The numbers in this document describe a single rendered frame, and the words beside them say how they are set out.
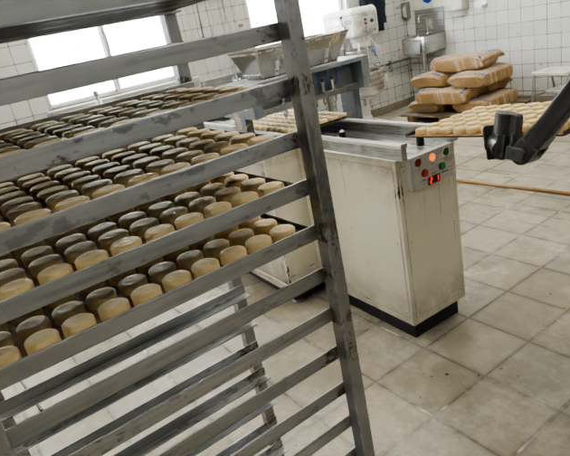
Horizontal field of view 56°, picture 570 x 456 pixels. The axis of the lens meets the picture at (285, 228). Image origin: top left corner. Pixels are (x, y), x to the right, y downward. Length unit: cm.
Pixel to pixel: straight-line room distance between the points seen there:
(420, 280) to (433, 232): 22
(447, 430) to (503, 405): 24
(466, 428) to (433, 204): 89
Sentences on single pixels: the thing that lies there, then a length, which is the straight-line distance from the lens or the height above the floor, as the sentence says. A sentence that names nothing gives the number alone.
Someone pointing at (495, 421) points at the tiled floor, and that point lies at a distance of 213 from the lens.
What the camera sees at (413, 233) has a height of 51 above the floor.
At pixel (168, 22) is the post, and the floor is 147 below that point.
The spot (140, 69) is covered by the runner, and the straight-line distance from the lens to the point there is 82.
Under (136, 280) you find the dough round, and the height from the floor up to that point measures 106.
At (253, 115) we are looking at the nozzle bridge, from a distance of 255.
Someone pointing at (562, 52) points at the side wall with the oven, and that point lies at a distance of 663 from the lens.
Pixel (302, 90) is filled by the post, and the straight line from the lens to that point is 92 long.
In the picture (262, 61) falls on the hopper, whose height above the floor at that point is 126.
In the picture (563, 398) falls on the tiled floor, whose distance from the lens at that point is 225.
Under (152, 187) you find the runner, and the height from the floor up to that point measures 123.
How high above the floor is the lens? 143
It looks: 21 degrees down
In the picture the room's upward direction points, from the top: 12 degrees counter-clockwise
